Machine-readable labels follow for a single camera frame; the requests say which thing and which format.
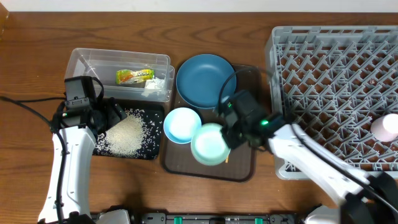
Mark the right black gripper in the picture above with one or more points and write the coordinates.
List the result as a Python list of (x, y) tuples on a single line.
[(228, 132)]

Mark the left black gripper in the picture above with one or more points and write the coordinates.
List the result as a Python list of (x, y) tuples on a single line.
[(113, 111)]

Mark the green orange snack wrapper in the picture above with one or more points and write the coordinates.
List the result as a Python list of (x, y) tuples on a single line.
[(124, 77)]

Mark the mint green bowl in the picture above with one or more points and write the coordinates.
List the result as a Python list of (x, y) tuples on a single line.
[(208, 146)]

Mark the white rice pile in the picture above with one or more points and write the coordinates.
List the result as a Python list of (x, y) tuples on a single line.
[(127, 135)]

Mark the dark blue plate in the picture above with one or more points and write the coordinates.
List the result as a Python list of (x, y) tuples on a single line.
[(200, 79)]

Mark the light blue bowl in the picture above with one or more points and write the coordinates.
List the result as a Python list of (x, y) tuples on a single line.
[(181, 124)]

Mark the white tissue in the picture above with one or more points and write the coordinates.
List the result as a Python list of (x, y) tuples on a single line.
[(153, 87)]

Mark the pink white cup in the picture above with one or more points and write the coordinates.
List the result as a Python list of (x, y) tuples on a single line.
[(384, 128)]

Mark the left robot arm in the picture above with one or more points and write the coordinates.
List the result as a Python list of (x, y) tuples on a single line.
[(76, 126)]

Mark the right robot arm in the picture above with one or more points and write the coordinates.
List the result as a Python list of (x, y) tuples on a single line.
[(360, 197)]

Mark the grey dishwasher rack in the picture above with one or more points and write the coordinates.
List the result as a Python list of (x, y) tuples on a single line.
[(335, 81)]

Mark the clear plastic bin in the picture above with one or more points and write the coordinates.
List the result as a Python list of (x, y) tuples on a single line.
[(103, 64)]

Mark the black plastic tray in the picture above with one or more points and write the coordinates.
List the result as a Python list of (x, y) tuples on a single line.
[(155, 115)]

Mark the brown serving tray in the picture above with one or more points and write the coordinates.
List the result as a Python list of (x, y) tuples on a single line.
[(178, 158)]

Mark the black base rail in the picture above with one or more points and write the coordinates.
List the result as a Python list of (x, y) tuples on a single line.
[(163, 218)]

